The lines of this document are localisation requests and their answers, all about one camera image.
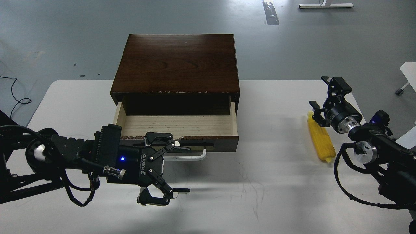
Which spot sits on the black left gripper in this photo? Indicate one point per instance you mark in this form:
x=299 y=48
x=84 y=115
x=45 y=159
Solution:
x=140 y=170

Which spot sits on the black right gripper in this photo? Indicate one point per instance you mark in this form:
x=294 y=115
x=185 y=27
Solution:
x=341 y=112

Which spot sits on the yellow corn cob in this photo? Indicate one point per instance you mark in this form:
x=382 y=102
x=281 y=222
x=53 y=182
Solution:
x=321 y=140

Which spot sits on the wooden drawer with white handle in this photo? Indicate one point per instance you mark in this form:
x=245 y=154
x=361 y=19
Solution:
x=212 y=133

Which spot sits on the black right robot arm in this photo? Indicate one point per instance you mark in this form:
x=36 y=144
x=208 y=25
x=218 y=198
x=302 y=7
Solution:
x=371 y=150

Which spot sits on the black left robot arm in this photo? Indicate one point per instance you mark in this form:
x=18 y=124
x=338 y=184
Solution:
x=38 y=162

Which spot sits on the dark wooden drawer cabinet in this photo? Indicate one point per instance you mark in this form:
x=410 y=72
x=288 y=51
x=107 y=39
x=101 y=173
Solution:
x=177 y=74

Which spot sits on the white table edge at right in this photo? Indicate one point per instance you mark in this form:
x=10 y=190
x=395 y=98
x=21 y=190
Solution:
x=409 y=71

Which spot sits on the white metal stand base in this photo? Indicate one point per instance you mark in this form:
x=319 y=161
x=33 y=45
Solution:
x=326 y=4

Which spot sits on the black tape strip on floor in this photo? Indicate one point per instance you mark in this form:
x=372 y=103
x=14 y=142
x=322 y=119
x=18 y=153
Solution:
x=270 y=13

